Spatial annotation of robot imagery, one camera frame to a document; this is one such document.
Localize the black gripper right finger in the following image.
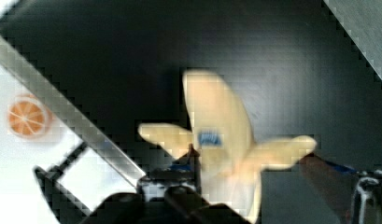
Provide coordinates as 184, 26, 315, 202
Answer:
299, 153, 382, 224

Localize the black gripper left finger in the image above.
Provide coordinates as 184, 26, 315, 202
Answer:
79, 146, 250, 224

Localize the orange slice toy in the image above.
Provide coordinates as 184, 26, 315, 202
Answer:
7, 94, 52, 139

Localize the peeled plush banana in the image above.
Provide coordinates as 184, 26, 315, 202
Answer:
138, 70, 317, 223

